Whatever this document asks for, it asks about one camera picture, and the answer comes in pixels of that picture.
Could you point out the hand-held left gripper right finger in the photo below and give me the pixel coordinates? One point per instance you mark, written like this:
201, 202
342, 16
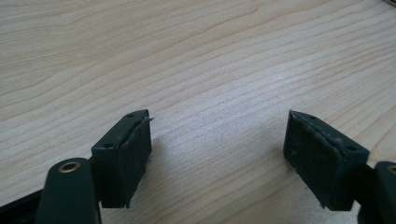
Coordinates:
320, 161

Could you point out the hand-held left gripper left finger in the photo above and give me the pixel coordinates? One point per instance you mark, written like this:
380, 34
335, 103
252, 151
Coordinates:
124, 161

